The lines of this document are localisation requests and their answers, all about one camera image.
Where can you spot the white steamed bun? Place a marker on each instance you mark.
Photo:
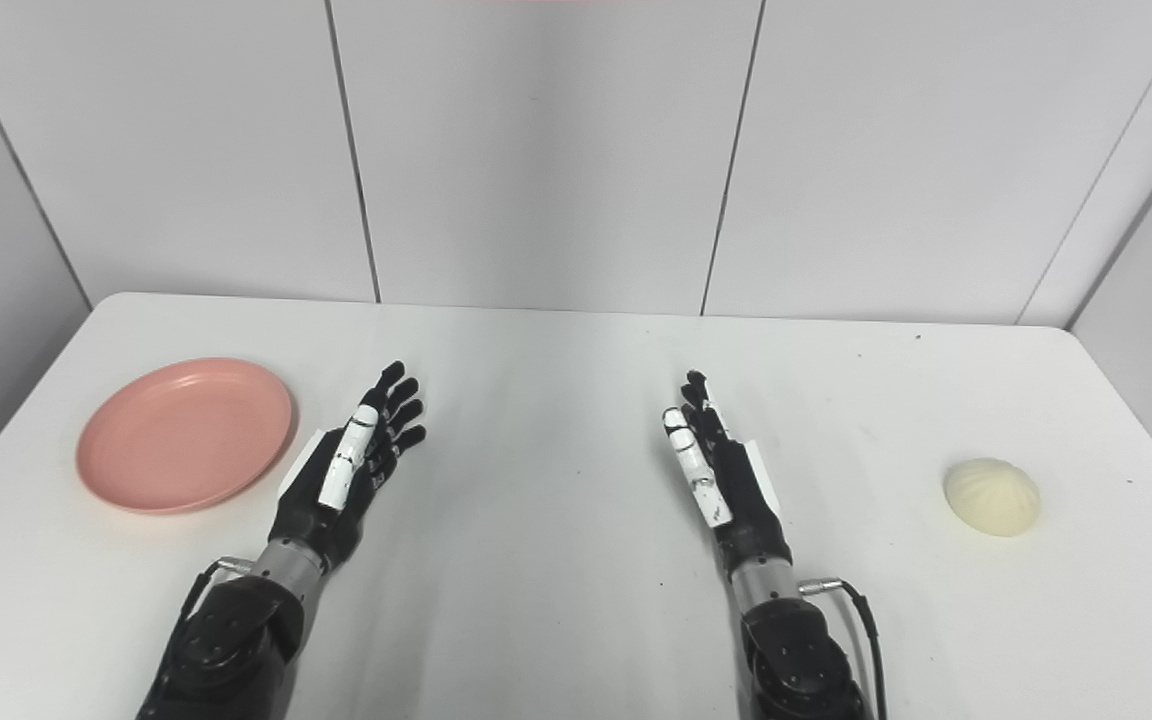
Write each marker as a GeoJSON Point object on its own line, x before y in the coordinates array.
{"type": "Point", "coordinates": [991, 497]}

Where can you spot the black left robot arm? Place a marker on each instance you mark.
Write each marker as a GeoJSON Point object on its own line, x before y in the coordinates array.
{"type": "Point", "coordinates": [226, 640]}

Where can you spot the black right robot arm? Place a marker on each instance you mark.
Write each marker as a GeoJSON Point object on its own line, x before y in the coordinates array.
{"type": "Point", "coordinates": [796, 650]}

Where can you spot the pink plate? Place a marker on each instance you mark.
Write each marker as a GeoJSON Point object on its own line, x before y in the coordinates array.
{"type": "Point", "coordinates": [184, 435]}

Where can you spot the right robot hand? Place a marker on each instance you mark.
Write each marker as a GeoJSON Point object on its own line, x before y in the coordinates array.
{"type": "Point", "coordinates": [726, 480]}

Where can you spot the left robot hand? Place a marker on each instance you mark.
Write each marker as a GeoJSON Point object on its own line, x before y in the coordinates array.
{"type": "Point", "coordinates": [336, 480]}

